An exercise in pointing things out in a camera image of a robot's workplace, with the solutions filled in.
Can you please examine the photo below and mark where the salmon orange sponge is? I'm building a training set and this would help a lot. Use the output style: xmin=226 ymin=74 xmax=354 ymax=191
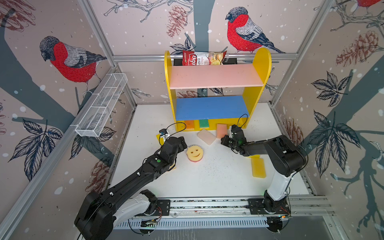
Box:
xmin=216 ymin=124 xmax=228 ymax=139

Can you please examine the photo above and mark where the smiley face sponge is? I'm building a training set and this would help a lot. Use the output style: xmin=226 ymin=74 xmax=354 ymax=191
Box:
xmin=187 ymin=145 xmax=204 ymax=163

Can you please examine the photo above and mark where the orange scrub sponge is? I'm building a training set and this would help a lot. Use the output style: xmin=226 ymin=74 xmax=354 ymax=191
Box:
xmin=184 ymin=120 xmax=195 ymax=131

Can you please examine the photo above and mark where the light pink sponge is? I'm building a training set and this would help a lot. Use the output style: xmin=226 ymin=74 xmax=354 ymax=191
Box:
xmin=197 ymin=129 xmax=217 ymax=146

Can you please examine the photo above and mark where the green scrub sponge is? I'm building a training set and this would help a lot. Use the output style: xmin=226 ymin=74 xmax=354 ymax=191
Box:
xmin=199 ymin=120 xmax=210 ymax=128

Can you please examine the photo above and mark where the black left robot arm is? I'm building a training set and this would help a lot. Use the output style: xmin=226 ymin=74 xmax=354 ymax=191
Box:
xmin=74 ymin=137 xmax=187 ymax=240

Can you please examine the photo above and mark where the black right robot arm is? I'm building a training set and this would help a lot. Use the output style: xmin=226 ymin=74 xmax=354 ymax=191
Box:
xmin=221 ymin=125 xmax=308 ymax=214

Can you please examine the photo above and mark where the yellow shelf with coloured boards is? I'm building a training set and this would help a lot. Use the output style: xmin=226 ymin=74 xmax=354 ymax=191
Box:
xmin=164 ymin=48 xmax=272 ymax=131

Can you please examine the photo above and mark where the yellow rectangular sponge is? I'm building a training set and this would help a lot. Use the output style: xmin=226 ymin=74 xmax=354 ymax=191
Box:
xmin=251 ymin=155 xmax=267 ymax=179

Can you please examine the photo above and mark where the red cassava chips bag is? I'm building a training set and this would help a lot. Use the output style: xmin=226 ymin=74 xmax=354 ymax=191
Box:
xmin=182 ymin=51 xmax=227 ymax=66

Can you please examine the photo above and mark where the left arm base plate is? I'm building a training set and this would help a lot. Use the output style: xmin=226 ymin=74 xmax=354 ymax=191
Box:
xmin=144 ymin=200 xmax=171 ymax=217

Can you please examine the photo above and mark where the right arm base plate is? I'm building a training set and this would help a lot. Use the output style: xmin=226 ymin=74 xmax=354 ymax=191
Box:
xmin=247 ymin=198 xmax=291 ymax=215

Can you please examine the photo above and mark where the white wire mesh basket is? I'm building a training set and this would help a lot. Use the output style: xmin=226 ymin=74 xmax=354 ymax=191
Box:
xmin=75 ymin=73 xmax=128 ymax=138

